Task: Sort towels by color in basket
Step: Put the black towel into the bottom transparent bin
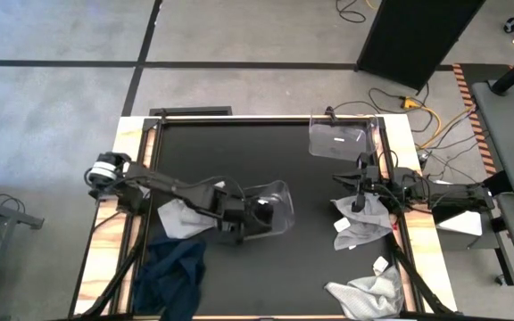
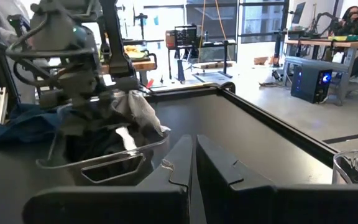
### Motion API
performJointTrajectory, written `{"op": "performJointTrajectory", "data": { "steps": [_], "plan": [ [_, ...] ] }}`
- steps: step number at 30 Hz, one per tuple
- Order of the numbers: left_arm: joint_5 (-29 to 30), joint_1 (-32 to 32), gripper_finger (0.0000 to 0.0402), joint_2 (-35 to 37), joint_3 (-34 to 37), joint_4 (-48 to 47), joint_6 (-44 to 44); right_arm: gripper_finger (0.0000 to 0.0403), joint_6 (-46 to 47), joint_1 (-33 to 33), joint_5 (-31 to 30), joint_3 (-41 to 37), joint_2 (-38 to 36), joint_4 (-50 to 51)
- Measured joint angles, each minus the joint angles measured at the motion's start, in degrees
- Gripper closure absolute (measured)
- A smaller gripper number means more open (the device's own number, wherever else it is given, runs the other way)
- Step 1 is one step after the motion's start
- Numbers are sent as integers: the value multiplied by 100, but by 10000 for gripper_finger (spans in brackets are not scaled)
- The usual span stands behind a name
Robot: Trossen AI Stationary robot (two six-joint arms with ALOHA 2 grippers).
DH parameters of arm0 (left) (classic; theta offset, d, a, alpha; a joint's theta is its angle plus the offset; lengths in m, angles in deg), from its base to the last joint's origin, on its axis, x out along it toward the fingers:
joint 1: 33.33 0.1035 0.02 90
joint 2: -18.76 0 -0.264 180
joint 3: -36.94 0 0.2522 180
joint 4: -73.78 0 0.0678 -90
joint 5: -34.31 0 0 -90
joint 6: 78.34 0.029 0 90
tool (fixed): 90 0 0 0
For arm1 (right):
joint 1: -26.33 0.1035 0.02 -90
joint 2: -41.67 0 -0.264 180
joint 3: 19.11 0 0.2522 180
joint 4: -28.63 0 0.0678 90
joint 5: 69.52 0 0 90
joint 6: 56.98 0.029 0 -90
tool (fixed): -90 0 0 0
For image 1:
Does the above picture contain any black looped floor cable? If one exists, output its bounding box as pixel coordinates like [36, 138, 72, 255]
[335, 0, 368, 24]

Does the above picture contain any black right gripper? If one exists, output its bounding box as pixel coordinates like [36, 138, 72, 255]
[331, 163, 394, 198]

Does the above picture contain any white topped box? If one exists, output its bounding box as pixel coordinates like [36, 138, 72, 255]
[434, 210, 484, 237]

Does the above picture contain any black partition panel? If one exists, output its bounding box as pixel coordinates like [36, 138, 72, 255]
[356, 0, 486, 93]

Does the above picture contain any grey side desk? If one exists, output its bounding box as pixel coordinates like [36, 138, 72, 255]
[470, 78, 514, 309]

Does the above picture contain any yellow cable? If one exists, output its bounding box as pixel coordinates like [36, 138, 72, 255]
[410, 104, 476, 151]

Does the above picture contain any orange black striped cable cover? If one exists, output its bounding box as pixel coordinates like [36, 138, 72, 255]
[452, 63, 499, 176]

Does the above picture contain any clear plastic basket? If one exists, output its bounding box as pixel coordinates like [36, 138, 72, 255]
[308, 114, 379, 162]
[220, 179, 296, 244]

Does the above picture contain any black diagonal frame strut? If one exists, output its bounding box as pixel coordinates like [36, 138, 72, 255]
[390, 243, 452, 316]
[76, 235, 149, 318]

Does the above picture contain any grey towel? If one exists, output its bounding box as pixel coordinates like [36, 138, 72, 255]
[157, 198, 218, 240]
[330, 192, 394, 251]
[323, 256, 405, 321]

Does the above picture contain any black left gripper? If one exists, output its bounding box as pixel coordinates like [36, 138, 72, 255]
[214, 191, 274, 244]

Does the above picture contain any black aluminium table frame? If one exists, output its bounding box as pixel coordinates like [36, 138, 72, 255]
[67, 114, 463, 321]

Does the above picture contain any navy blue towel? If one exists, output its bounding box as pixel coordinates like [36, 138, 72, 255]
[131, 234, 208, 321]

